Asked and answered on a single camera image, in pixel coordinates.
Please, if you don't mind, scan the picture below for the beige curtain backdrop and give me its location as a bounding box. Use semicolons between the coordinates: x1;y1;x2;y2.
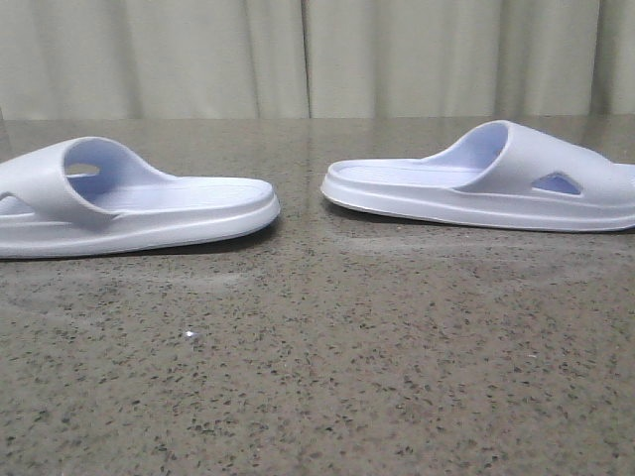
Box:
1;1;634;119

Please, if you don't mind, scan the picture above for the light blue slipper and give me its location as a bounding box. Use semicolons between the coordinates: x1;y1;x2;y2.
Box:
1;137;281;258
321;120;634;232

